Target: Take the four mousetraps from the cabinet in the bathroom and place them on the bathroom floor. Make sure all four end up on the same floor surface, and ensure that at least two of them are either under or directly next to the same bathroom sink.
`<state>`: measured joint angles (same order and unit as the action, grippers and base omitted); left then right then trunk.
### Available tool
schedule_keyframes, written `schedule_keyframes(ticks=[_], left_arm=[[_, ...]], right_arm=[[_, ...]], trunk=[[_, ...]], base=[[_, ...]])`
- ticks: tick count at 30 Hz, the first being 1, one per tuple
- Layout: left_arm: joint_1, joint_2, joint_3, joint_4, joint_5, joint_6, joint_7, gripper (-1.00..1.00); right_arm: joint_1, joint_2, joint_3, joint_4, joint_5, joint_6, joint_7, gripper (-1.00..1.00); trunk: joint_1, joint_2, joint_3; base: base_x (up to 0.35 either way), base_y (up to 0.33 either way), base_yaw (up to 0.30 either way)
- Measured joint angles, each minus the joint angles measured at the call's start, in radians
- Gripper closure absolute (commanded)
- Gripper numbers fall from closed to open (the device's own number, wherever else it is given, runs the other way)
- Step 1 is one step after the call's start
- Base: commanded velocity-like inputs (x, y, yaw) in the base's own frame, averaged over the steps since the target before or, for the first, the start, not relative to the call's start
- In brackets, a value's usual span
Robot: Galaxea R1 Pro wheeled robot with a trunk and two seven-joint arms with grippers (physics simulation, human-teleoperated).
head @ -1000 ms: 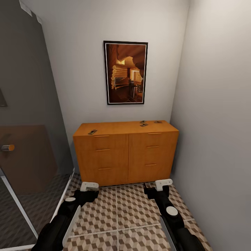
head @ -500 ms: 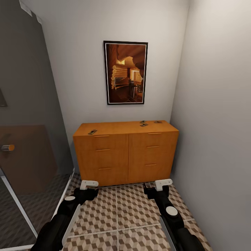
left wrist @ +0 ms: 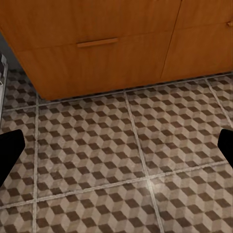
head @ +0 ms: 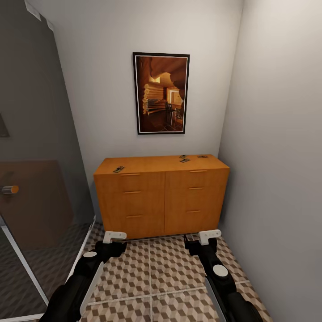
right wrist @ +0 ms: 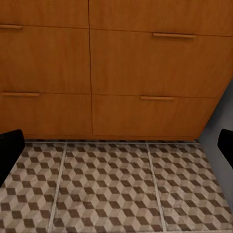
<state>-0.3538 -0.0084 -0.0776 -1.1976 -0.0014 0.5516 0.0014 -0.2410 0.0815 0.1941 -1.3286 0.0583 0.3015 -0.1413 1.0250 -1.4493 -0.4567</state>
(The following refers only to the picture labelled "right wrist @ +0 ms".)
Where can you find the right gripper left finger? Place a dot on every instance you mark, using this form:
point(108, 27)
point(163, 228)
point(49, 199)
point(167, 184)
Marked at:
point(12, 145)

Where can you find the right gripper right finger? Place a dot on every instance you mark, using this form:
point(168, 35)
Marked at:
point(225, 144)

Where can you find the cabinet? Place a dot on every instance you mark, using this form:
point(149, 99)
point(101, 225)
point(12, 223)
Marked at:
point(113, 69)

